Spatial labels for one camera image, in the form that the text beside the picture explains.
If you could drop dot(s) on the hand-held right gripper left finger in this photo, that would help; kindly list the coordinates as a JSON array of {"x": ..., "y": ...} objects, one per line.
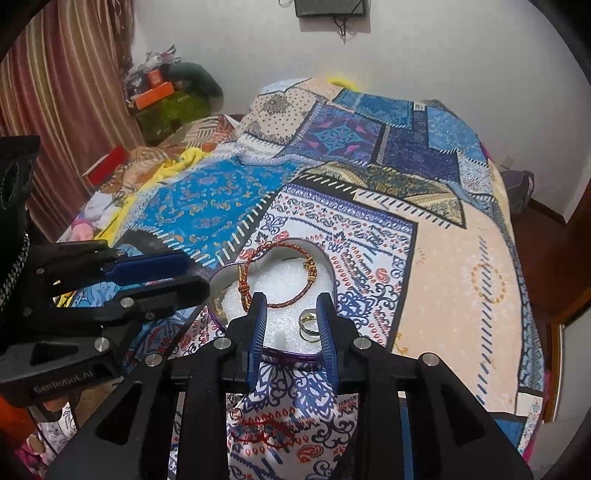
[{"x": 256, "y": 332}]

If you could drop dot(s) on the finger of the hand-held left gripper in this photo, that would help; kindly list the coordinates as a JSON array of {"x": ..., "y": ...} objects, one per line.
[
  {"x": 175, "y": 295},
  {"x": 147, "y": 267}
]

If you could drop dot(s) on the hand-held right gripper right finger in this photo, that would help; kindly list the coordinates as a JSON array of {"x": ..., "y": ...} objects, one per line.
[{"x": 326, "y": 336}]

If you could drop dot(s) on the purple heart-shaped jewelry box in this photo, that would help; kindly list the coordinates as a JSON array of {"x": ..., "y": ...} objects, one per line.
[{"x": 286, "y": 277}]

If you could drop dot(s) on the red box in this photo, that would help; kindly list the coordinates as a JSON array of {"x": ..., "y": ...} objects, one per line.
[{"x": 108, "y": 166}]

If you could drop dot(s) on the brown patterned cloth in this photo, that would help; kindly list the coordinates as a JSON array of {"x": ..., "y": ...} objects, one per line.
[{"x": 152, "y": 154}]

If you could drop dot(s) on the yellow cloth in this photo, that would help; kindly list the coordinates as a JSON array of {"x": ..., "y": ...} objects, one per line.
[{"x": 187, "y": 159}]

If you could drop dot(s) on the green cloth bundle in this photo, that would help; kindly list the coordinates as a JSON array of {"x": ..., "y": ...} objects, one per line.
[{"x": 184, "y": 106}]

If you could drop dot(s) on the orange box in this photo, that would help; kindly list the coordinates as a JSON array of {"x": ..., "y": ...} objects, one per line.
[{"x": 152, "y": 94}]

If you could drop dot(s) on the blue patchwork blanket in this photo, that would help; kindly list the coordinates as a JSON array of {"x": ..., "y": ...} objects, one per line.
[{"x": 351, "y": 152}]

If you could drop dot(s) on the striped brown curtain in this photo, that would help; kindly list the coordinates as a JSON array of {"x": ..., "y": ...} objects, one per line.
[{"x": 64, "y": 92}]

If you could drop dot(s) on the dark purple bag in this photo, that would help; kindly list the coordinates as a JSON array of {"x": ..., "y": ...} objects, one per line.
[{"x": 517, "y": 191}]

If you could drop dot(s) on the yellow pillow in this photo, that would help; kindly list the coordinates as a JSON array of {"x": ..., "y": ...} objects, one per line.
[{"x": 344, "y": 81}]

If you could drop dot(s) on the wall socket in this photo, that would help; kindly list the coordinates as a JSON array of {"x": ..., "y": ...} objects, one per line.
[{"x": 507, "y": 162}]

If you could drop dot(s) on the dark wall-mounted device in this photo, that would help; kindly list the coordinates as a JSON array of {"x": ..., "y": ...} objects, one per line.
[{"x": 332, "y": 7}]

